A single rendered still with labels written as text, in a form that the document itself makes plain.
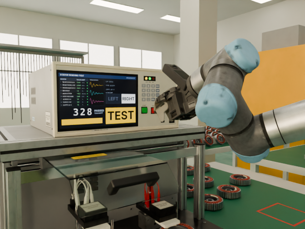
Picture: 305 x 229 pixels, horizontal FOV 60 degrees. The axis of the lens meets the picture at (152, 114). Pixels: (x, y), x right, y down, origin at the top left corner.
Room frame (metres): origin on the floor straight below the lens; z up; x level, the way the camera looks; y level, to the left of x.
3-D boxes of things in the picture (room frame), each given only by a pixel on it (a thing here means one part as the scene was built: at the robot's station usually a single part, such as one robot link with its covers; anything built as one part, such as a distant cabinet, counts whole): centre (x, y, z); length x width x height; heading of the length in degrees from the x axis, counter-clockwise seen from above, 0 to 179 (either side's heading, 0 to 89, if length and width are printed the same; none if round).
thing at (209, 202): (1.13, -0.25, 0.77); 0.11 x 0.11 x 0.04
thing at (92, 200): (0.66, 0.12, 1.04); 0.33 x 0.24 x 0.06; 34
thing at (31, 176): (0.80, 0.08, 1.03); 0.62 x 0.01 x 0.03; 124
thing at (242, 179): (1.45, -0.49, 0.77); 0.11 x 0.11 x 0.04
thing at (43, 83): (0.99, 0.19, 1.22); 0.44 x 0.39 x 0.20; 124
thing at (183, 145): (0.87, 0.12, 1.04); 0.62 x 0.02 x 0.03; 124
